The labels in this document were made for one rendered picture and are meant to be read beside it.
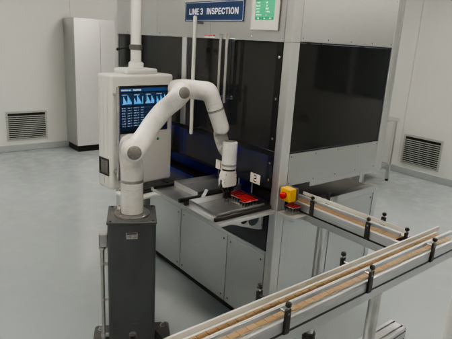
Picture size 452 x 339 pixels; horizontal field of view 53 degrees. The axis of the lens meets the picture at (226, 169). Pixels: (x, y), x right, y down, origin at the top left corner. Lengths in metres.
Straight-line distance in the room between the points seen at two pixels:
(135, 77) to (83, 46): 4.28
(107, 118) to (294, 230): 1.37
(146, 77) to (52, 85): 4.66
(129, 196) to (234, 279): 0.99
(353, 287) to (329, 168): 1.19
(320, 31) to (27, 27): 5.56
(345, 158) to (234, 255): 0.94
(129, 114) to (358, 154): 1.51
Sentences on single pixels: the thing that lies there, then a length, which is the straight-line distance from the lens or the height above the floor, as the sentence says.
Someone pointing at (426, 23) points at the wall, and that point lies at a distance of 7.26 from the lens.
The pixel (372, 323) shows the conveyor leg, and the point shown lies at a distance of 2.14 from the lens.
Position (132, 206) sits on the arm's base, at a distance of 2.44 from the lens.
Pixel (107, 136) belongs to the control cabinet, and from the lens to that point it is 3.03.
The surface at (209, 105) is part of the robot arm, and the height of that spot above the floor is 1.45.
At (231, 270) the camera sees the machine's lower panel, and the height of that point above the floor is 0.35.
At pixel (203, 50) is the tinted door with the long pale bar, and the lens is 3.02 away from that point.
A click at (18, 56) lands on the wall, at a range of 7.49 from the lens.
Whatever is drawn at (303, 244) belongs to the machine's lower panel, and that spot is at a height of 0.61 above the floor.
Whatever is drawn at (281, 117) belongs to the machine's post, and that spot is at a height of 1.41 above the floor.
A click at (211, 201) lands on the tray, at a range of 2.66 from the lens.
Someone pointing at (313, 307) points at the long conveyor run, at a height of 0.93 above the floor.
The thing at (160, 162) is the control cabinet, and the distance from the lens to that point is 3.26.
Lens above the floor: 1.78
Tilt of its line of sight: 16 degrees down
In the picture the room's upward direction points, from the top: 3 degrees clockwise
